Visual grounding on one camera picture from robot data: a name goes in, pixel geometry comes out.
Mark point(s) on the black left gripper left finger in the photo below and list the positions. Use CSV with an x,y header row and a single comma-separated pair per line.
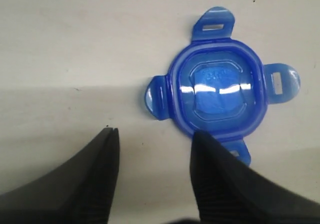
x,y
80,191

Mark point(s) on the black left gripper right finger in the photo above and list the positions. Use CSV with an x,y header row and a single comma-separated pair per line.
x,y
229,192

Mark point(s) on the blue plastic lid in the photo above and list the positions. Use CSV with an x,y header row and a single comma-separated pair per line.
x,y
220,85

